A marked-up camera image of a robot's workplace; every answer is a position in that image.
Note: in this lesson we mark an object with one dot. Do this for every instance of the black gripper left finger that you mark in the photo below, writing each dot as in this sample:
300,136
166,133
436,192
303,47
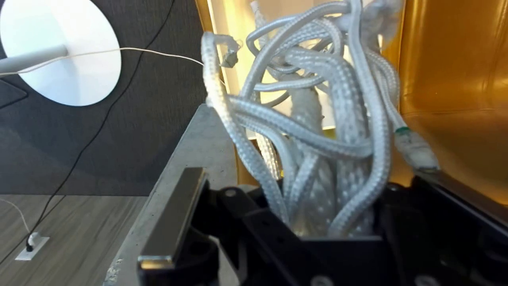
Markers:
231,244

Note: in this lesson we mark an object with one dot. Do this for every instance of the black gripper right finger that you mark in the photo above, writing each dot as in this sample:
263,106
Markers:
449,239

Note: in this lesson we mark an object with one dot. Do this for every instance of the yellow chair with metal armrest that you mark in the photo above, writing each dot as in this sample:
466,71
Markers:
454,65

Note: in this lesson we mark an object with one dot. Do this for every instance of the grey floor outlet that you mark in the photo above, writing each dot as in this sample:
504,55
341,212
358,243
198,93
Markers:
33,249

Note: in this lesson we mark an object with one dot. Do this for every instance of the white round-base stand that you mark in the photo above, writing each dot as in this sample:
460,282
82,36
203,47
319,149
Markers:
79,80

